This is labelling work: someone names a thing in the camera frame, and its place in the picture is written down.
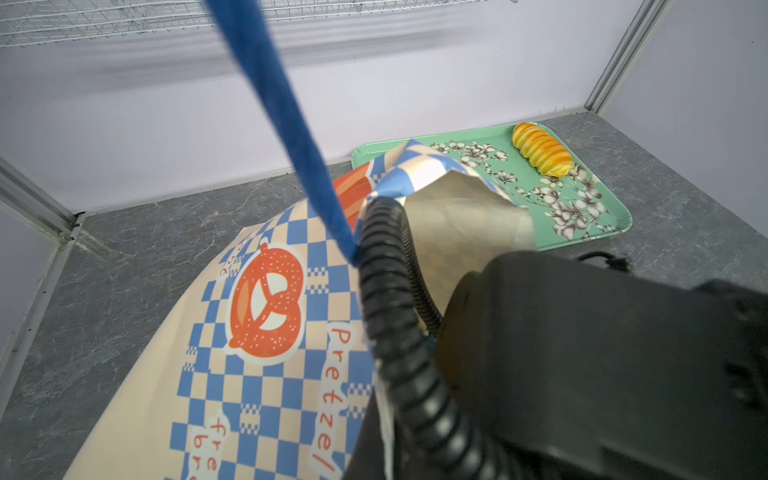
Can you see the blue checkered paper bag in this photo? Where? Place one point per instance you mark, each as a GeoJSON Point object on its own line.
{"type": "Point", "coordinates": [305, 348]}

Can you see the ridged yellow fake bread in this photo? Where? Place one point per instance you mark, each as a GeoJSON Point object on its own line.
{"type": "Point", "coordinates": [543, 151]}

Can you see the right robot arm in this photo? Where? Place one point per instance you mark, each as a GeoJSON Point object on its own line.
{"type": "Point", "coordinates": [546, 368]}

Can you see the green floral tray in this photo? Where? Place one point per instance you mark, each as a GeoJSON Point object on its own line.
{"type": "Point", "coordinates": [565, 211]}

